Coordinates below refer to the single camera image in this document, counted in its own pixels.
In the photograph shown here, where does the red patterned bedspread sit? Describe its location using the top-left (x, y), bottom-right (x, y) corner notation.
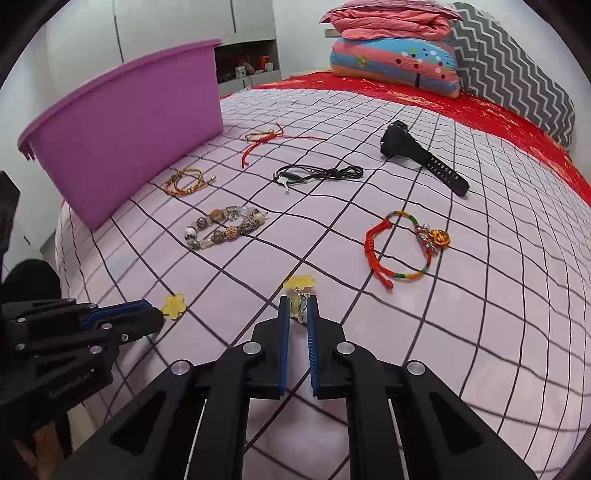
top-left (219, 69), bottom-right (591, 208)

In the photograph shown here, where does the chunky beaded bracelet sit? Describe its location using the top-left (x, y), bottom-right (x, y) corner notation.
top-left (183, 207), bottom-right (269, 252)

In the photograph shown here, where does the purple plastic tub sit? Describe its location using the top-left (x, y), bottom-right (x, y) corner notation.
top-left (17, 39), bottom-right (225, 232)

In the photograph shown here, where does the red string bracelet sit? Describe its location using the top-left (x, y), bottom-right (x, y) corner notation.
top-left (241, 122), bottom-right (328, 168)

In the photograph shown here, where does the colourful striped pillow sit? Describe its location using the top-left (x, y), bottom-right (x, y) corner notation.
top-left (329, 37), bottom-right (462, 99)

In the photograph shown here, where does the white wardrobe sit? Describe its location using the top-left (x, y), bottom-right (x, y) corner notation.
top-left (44, 0), bottom-right (278, 79)

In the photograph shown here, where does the person's left hand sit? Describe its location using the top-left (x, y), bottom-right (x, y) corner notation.
top-left (21, 413), bottom-right (72, 469)

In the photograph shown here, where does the yellow flower earring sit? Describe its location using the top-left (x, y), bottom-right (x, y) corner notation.
top-left (283, 274), bottom-right (319, 324)
top-left (158, 293), bottom-right (187, 320)

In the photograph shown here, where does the multicolour charm bracelet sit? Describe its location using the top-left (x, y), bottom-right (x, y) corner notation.
top-left (364, 210), bottom-right (452, 291)

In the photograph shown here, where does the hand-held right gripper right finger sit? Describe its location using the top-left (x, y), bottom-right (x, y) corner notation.
top-left (305, 295), bottom-right (539, 480)

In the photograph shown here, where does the brown braided bracelet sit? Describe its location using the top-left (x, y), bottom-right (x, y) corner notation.
top-left (163, 168), bottom-right (217, 198)

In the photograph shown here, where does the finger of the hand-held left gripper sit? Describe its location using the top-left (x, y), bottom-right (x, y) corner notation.
top-left (4, 299), bottom-right (153, 329)
top-left (14, 308), bottom-right (165, 357)

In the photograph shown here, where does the pink checked bed sheet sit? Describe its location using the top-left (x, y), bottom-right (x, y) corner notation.
top-left (54, 85), bottom-right (591, 480)

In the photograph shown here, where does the black wrist watch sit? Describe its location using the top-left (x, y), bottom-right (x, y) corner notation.
top-left (379, 120), bottom-right (471, 198)

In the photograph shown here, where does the wall niche shelf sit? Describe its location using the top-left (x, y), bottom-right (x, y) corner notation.
top-left (215, 38), bottom-right (282, 86)

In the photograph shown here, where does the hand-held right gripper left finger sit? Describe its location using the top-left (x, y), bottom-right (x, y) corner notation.
top-left (69, 296), bottom-right (291, 480)

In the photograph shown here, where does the black cord necklace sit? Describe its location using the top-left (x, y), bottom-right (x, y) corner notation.
top-left (272, 164), bottom-right (365, 195)

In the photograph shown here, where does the folded pink quilt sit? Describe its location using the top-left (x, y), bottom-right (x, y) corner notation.
top-left (320, 0), bottom-right (464, 44)

